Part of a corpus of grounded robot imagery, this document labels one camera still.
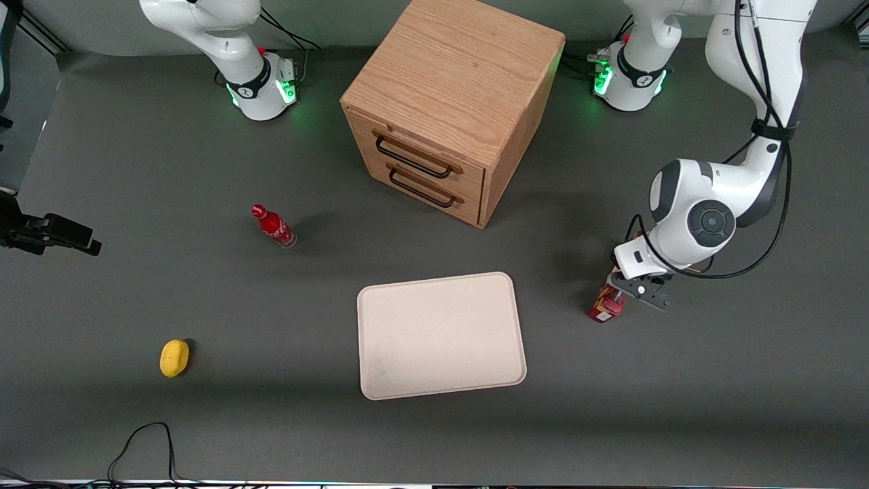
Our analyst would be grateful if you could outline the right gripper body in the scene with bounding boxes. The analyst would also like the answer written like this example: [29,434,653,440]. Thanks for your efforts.
[0,192,28,253]

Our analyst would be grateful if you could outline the red cookie box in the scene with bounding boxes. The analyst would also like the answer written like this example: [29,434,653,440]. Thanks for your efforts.
[588,232,646,324]

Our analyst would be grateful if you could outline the beige rectangular tray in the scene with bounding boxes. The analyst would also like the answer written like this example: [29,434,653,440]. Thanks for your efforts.
[356,272,528,401]

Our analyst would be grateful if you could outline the wooden drawer front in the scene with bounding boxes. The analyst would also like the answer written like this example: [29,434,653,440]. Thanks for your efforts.
[346,112,486,199]
[363,151,485,228]

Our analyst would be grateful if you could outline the yellow lemon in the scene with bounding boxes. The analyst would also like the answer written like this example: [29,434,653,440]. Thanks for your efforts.
[160,339,190,378]

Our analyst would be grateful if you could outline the red cola bottle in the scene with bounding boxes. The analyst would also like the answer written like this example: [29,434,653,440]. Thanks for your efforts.
[251,203,298,249]

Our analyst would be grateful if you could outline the wooden drawer cabinet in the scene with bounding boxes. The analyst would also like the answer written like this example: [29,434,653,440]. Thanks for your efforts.
[339,0,566,230]

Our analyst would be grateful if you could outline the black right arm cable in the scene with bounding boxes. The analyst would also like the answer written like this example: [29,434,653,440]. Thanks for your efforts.
[0,0,22,133]

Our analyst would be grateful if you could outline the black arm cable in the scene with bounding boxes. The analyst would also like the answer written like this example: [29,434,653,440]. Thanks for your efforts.
[623,0,795,280]
[0,0,22,133]

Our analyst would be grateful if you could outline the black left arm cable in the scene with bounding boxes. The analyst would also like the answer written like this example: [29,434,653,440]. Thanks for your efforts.
[623,0,795,280]

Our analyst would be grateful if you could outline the thin black looped cable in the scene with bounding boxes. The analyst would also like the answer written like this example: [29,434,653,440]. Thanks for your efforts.
[107,422,181,484]

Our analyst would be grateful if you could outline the black left base cables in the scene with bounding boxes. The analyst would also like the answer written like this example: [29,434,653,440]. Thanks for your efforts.
[562,17,635,77]

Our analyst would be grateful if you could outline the black base cables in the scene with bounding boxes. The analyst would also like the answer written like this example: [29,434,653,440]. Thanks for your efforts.
[258,7,321,86]
[562,17,635,77]

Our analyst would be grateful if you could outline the black wire drawer handle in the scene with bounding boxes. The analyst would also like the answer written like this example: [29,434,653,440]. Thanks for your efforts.
[385,163,466,209]
[372,129,464,180]

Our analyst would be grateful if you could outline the black right base cables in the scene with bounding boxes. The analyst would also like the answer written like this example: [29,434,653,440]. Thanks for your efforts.
[258,7,321,86]

